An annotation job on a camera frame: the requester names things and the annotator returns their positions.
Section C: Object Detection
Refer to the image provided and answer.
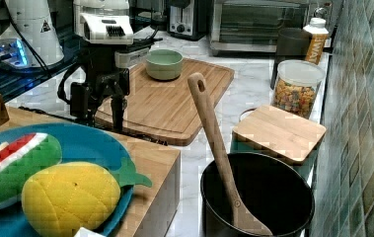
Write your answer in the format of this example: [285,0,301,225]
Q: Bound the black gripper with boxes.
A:
[70,43,130,132]

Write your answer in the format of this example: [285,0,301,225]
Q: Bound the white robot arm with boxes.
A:
[70,0,133,132]

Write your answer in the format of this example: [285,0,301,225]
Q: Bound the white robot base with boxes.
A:
[0,0,64,69]

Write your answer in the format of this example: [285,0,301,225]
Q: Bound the wooden drawer cabinet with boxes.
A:
[0,107,181,237]

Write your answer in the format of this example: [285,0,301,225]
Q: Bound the bamboo cutting board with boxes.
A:
[95,57,236,147]

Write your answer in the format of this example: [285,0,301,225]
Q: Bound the blue plate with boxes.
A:
[0,123,152,237]

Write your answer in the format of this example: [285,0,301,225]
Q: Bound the green ceramic bowl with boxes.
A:
[146,49,184,80]

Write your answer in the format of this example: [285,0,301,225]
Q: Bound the black toaster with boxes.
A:
[168,0,209,40]

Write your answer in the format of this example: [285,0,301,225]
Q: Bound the yellow pineapple pot holder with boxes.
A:
[21,161,122,237]

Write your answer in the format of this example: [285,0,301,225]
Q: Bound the watermelon pot holder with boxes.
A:
[0,132,62,209]

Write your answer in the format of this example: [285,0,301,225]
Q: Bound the toaster oven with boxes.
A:
[209,0,334,55]

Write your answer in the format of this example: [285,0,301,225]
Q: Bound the teal container with bamboo lid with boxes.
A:
[230,105,327,181]

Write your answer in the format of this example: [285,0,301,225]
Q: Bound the wooden spoon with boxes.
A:
[187,73,272,236]

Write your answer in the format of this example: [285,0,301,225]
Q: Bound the clear cereal jar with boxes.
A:
[271,59,326,119]

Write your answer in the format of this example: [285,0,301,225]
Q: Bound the black cooking pot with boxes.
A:
[200,152,315,237]

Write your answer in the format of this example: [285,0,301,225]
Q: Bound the orange label bottle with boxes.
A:
[303,17,329,64]

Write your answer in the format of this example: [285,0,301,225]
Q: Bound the black cable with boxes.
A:
[6,13,52,78]

